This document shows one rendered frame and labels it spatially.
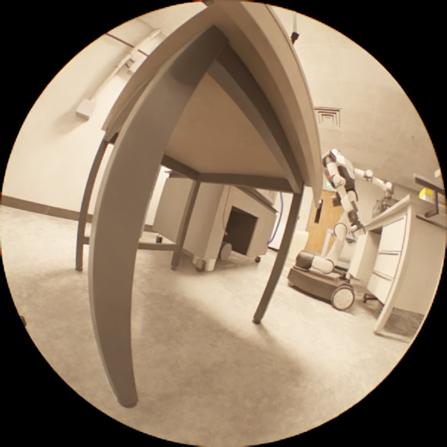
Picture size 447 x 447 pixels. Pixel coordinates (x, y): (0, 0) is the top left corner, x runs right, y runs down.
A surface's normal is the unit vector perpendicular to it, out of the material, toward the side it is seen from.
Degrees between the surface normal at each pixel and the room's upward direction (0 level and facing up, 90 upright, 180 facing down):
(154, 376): 0
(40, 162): 90
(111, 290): 90
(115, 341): 90
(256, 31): 180
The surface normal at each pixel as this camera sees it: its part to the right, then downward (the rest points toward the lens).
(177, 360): 0.28, -0.96
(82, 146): 0.77, 0.23
